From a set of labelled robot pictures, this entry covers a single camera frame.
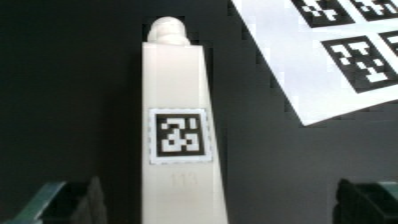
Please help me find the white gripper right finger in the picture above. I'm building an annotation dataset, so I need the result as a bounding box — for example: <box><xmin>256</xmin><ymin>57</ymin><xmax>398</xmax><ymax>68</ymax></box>
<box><xmin>334</xmin><ymin>179</ymin><xmax>398</xmax><ymax>224</ymax></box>

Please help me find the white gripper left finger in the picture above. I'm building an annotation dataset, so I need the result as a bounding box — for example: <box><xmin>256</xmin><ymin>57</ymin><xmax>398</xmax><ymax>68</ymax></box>
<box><xmin>5</xmin><ymin>177</ymin><xmax>109</xmax><ymax>224</ymax></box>

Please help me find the white leg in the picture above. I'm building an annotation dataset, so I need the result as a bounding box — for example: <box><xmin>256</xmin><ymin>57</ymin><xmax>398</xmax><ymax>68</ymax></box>
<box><xmin>142</xmin><ymin>17</ymin><xmax>228</xmax><ymax>224</ymax></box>

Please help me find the printed fiducial marker sheet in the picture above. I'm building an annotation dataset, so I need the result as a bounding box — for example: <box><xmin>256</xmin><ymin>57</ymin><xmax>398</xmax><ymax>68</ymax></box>
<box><xmin>231</xmin><ymin>0</ymin><xmax>398</xmax><ymax>125</ymax></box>

